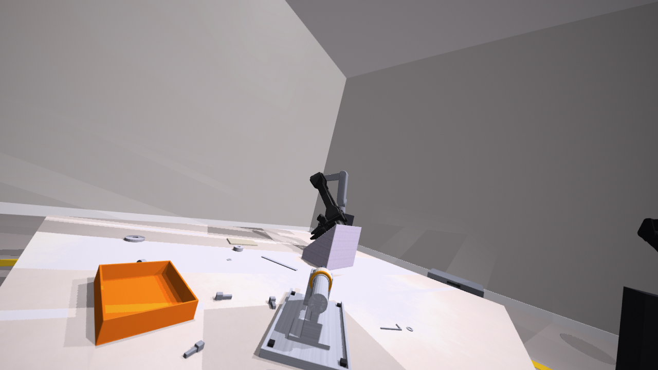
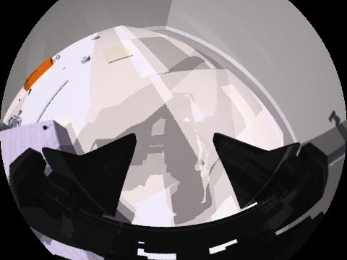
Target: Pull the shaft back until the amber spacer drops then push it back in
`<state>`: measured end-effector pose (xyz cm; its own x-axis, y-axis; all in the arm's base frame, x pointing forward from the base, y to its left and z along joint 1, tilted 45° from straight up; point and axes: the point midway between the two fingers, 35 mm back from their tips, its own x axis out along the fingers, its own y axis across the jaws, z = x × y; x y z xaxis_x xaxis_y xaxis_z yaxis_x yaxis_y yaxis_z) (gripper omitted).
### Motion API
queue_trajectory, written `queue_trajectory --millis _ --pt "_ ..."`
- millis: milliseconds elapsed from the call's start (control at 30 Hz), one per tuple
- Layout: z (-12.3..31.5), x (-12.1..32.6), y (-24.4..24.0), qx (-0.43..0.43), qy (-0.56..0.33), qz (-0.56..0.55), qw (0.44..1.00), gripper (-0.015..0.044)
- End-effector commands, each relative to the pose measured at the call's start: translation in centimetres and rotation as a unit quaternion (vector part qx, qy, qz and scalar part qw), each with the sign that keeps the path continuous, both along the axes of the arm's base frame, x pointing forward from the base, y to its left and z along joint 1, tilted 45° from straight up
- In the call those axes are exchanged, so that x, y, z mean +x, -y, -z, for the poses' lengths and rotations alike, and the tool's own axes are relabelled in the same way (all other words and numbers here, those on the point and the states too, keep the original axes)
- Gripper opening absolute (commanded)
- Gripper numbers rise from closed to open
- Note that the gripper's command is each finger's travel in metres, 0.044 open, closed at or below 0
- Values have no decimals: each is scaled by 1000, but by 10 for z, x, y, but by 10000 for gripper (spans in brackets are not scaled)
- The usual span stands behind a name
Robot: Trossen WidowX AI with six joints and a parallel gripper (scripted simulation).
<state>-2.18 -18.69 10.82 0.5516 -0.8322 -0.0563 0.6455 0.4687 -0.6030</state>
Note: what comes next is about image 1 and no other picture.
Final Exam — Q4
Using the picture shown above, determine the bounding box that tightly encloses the orange open tray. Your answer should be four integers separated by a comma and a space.
94, 261, 199, 346

